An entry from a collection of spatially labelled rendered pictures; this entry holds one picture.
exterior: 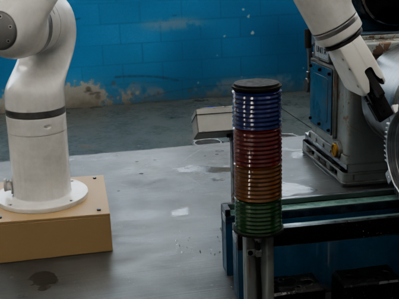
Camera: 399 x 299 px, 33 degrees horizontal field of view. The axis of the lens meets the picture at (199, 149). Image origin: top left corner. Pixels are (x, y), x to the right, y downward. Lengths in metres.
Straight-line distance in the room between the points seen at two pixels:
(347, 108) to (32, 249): 0.81
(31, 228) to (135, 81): 5.40
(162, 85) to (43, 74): 5.40
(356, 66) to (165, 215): 0.60
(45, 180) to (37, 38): 0.29
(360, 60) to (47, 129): 0.62
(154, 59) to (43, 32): 5.42
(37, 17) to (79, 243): 0.45
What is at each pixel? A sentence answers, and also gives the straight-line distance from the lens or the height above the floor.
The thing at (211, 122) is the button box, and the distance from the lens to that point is 1.31.
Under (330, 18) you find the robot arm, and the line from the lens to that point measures 1.16.
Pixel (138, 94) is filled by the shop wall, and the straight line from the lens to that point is 6.73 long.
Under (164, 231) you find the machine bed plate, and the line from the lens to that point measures 1.45.
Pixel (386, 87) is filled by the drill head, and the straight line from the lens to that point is 1.49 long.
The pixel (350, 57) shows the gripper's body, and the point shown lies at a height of 1.19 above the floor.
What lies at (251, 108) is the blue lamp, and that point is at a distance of 0.78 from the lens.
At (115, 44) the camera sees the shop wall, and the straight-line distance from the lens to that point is 6.64.
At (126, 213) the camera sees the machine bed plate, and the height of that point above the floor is 0.80.
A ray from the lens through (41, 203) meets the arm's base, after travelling 1.40.
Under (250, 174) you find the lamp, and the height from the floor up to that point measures 1.11.
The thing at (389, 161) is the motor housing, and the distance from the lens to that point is 1.31.
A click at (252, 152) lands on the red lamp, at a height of 1.14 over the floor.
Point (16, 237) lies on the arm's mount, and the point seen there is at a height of 0.85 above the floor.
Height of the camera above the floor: 1.36
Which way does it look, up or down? 16 degrees down
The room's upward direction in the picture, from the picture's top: 2 degrees counter-clockwise
